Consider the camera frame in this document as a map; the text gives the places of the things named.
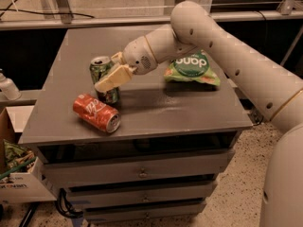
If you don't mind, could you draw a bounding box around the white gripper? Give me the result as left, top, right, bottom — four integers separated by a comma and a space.
95, 36, 158, 93

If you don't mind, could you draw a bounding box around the red coke can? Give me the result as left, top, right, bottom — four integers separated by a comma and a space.
73, 94, 120, 133

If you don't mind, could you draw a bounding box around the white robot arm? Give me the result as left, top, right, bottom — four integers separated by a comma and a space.
95, 1, 303, 227

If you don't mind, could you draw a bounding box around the white cardboard box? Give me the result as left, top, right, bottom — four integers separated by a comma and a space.
0, 106, 58, 204

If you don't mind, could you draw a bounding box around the metal railing frame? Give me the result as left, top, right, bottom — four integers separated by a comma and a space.
0, 0, 303, 30

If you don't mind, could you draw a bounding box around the grey drawer cabinet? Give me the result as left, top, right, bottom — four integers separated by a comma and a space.
20, 26, 252, 224

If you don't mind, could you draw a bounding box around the green soda can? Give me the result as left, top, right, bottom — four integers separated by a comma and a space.
89, 55, 121, 105

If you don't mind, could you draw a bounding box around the white plastic bottle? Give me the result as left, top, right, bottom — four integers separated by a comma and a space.
0, 69, 21, 100

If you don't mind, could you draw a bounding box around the green chip bag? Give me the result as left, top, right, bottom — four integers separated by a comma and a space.
164, 50, 221, 86

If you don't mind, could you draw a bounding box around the black cable bundle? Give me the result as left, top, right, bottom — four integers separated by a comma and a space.
55, 188, 83, 219

